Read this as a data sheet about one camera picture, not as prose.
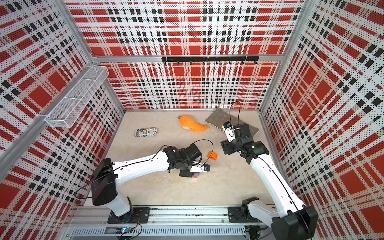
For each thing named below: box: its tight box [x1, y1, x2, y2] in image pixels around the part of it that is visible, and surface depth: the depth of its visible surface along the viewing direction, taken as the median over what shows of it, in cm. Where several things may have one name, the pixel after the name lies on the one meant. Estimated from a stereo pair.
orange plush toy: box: [178, 115, 210, 133], surface depth 108 cm
